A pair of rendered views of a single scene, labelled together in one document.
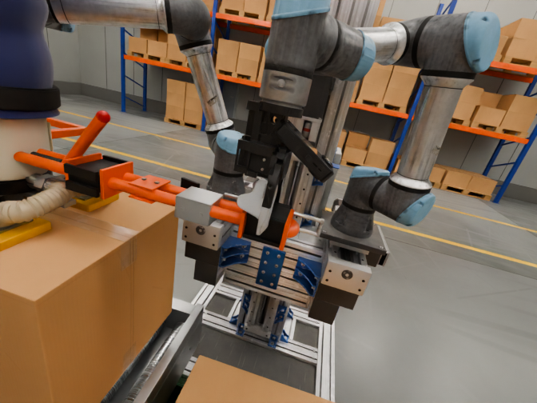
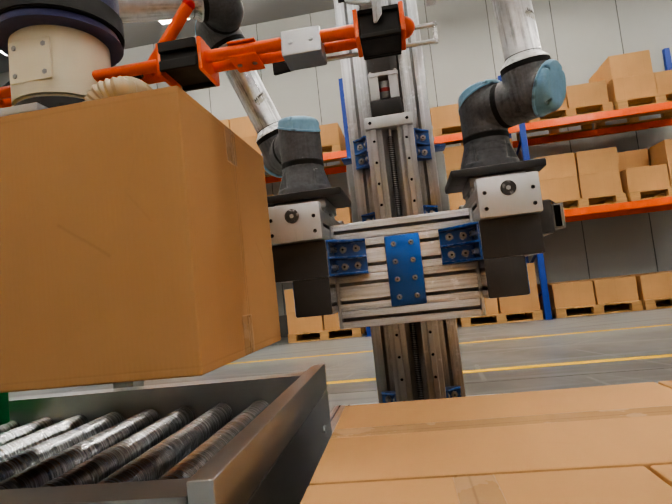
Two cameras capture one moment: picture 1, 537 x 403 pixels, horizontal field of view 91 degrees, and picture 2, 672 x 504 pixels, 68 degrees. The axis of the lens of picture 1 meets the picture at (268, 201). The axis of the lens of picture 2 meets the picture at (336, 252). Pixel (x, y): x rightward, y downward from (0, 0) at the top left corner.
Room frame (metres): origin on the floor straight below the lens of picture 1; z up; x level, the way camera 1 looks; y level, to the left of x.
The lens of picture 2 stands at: (-0.39, 0.11, 0.78)
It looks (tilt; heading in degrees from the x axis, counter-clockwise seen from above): 4 degrees up; 0
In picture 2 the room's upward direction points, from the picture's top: 6 degrees counter-clockwise
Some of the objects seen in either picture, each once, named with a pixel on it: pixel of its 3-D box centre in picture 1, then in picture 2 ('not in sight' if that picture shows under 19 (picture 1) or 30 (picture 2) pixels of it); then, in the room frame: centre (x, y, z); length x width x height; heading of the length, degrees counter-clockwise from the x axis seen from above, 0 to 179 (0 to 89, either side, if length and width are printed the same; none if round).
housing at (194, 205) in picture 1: (199, 205); (304, 48); (0.46, 0.13, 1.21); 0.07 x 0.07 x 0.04; 82
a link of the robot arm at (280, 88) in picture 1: (284, 90); not in sight; (0.44, 0.01, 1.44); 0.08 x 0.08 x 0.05
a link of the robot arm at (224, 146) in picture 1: (231, 150); (299, 141); (0.97, 0.18, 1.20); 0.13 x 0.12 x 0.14; 24
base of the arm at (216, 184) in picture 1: (227, 181); (304, 181); (0.97, 0.17, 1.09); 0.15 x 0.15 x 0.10
